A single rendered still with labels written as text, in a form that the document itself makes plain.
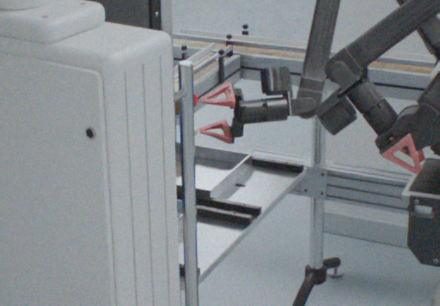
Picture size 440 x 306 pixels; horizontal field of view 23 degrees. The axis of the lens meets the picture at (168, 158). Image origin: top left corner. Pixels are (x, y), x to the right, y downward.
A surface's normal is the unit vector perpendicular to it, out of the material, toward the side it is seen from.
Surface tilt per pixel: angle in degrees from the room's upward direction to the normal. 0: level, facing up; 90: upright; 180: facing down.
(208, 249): 0
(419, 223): 90
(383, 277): 0
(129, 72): 90
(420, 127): 81
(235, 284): 0
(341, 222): 90
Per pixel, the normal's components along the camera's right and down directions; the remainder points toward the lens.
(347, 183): -0.47, 0.36
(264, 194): -0.04, -0.92
